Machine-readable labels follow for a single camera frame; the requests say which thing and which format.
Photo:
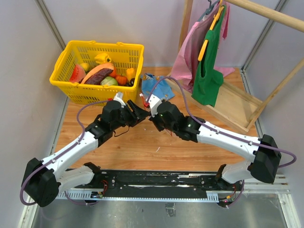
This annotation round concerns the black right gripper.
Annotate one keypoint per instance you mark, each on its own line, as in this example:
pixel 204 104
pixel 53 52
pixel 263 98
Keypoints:
pixel 153 118

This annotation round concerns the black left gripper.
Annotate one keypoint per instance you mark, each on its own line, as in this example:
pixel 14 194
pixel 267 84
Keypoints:
pixel 140 113

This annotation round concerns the purple sweet potato toy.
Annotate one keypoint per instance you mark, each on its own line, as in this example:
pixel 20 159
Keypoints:
pixel 99 76

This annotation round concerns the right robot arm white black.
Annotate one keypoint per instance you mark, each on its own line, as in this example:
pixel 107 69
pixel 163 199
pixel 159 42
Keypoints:
pixel 261 158

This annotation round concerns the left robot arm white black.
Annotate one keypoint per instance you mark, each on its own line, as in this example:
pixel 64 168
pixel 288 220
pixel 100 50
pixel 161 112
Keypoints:
pixel 44 179

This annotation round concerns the blue patterned cloth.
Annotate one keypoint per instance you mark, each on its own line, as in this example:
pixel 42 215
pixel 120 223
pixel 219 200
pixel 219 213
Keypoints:
pixel 162 90

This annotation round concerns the small orange pumpkin toy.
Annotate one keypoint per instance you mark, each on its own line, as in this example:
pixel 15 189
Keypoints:
pixel 121 80

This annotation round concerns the orange bell pepper toy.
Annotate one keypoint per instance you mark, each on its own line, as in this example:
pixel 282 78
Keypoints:
pixel 130 73

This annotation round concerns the green cabbage toy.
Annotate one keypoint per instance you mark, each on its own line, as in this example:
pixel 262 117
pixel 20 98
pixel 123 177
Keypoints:
pixel 109 81

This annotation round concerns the orange fruit toy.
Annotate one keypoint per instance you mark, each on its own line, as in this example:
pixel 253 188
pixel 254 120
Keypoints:
pixel 113 73

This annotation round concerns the green shirt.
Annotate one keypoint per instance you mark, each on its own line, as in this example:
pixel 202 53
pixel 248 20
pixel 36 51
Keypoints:
pixel 208 80

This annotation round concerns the papaya slice toy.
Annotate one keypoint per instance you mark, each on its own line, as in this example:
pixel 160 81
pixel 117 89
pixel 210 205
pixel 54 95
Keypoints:
pixel 97 69

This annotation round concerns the yellow plastic basket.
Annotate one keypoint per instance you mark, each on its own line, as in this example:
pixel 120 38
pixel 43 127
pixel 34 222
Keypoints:
pixel 88 71

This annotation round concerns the wooden clothes rack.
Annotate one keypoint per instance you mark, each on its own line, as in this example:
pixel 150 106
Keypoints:
pixel 235 106

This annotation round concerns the yellow bell pepper toy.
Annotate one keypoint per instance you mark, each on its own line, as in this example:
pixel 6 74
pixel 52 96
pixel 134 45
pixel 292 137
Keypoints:
pixel 102 58

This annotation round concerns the yellow lemon toy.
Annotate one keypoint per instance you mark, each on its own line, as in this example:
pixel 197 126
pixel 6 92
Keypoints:
pixel 85 66

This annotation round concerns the watermelon slice toy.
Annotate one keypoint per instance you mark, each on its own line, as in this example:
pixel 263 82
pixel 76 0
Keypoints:
pixel 78 74

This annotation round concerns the yellow hanger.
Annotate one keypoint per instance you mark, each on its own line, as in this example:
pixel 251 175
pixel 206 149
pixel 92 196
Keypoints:
pixel 215 22

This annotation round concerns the grey hanger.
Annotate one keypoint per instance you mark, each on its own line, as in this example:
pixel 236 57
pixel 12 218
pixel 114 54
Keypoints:
pixel 209 9

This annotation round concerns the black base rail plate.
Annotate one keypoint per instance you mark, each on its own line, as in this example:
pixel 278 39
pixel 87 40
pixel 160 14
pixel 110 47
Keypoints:
pixel 154 186

